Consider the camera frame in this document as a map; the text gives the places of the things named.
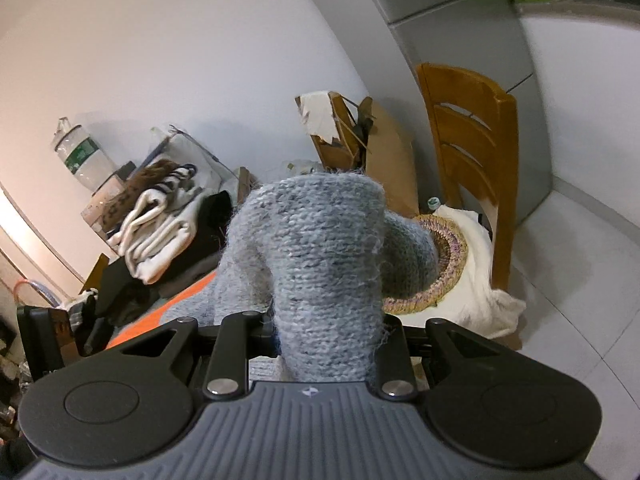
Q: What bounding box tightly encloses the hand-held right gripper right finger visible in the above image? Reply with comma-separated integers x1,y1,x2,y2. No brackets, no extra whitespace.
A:
374,318,507,402

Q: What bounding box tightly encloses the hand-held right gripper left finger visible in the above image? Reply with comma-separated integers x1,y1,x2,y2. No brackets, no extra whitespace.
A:
122,309,277,401

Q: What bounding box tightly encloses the grey knit cardigan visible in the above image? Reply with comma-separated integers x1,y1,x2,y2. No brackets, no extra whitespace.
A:
192,172,447,384

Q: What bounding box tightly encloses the stack of folded white clothes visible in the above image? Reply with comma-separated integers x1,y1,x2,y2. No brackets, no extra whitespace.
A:
106,162,202,241

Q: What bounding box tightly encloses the colourful hula hoop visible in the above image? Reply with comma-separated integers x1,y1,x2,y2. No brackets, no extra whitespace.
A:
14,279,57,307

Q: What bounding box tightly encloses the dark grey folded garment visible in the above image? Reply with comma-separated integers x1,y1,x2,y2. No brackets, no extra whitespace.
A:
159,255,222,302

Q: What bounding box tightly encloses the wooden chair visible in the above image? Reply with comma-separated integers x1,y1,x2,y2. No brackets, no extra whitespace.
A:
415,62,519,294
79,253,112,297

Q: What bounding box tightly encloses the orange patterned mat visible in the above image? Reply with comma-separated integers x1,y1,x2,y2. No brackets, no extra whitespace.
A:
106,280,217,352

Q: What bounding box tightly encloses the round woven mat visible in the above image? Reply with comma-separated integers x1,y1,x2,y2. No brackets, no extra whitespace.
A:
382,213,469,317

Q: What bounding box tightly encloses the white folded sweatshirt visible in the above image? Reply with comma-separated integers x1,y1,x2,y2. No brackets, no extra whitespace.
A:
119,187,212,286

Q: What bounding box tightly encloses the black folded garment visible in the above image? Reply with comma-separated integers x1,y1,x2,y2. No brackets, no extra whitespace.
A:
170,191,237,281

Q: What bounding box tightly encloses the brown flower-patterned sweater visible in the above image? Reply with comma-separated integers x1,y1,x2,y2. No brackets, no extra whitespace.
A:
99,158,184,232

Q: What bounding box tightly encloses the cardboard box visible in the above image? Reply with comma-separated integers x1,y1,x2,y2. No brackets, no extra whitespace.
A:
294,89,421,219

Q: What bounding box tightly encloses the white plastic bag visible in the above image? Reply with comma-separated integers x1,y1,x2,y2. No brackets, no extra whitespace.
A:
134,124,237,202

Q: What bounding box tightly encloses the grey tall cabinet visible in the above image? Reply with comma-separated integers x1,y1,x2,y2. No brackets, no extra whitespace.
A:
349,0,554,227

